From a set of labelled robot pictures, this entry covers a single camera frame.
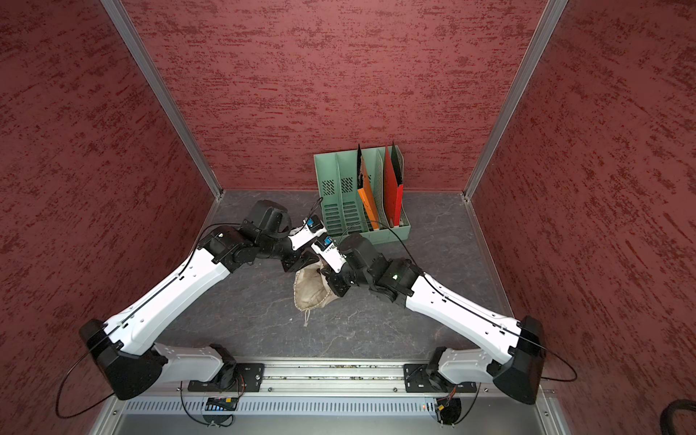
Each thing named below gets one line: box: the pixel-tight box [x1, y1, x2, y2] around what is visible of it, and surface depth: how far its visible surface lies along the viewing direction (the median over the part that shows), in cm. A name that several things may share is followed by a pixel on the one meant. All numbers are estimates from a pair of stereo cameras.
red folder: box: [384, 145, 404, 228], surface depth 94 cm
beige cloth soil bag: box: [293, 260, 339, 328], surface depth 72 cm
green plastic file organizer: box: [313, 145, 411, 245], surface depth 105 cm
